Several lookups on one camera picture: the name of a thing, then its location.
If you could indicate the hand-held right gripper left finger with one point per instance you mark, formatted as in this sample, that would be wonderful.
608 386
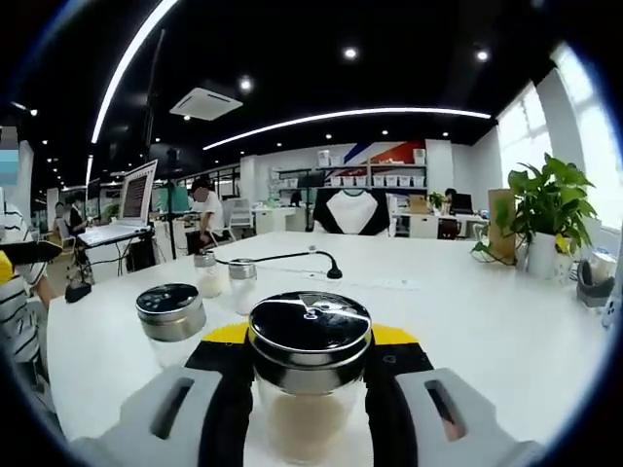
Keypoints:
160 428

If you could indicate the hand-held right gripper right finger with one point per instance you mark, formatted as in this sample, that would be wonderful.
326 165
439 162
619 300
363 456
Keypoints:
418 438

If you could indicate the tall seasoning bottle pale powder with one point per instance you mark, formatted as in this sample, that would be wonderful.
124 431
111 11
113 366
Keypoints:
170 316

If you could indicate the tall seasoning bottle brown powder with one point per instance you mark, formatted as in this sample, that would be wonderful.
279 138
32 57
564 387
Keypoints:
311 340

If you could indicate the small glass seasoning bottle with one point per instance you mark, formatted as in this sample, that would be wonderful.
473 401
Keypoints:
242 292
209 282

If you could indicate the green leafy plant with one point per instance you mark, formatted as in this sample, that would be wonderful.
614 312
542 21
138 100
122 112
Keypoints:
113 211

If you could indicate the white open laptop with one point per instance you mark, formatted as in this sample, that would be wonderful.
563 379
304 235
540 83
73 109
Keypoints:
136 194

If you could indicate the white mesh office chair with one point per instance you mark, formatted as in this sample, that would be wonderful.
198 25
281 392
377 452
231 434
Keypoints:
238 216

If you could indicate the long ceiling light strip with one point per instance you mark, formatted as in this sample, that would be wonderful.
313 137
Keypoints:
121 63
350 114

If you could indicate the small white patterned pot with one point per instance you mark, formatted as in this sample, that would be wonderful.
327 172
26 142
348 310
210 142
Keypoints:
564 265

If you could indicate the ceiling air conditioner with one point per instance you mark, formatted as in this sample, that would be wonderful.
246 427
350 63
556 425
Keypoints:
207 103

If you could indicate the white handheld device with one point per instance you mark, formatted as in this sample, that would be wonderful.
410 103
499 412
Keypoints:
611 311

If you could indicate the grey headphones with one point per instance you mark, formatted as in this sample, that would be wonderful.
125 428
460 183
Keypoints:
594 287

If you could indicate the brown cardboard box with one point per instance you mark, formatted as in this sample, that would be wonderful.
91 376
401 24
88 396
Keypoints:
501 219

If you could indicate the black and white raglan shirt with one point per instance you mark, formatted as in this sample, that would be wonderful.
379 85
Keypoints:
351 211

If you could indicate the white low cabinet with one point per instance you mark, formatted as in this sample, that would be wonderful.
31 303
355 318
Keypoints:
272 220

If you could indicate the small potted plant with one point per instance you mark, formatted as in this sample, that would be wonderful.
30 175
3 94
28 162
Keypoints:
436 202

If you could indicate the black computer monitor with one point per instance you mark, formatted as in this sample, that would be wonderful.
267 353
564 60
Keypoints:
463 203

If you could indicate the shelf with white bins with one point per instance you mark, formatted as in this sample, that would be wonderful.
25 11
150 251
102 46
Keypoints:
389 181

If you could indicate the potted green plant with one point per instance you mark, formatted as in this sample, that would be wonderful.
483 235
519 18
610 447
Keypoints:
550 199

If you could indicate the large bright window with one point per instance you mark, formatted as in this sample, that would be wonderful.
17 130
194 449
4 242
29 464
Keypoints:
589 160
523 141

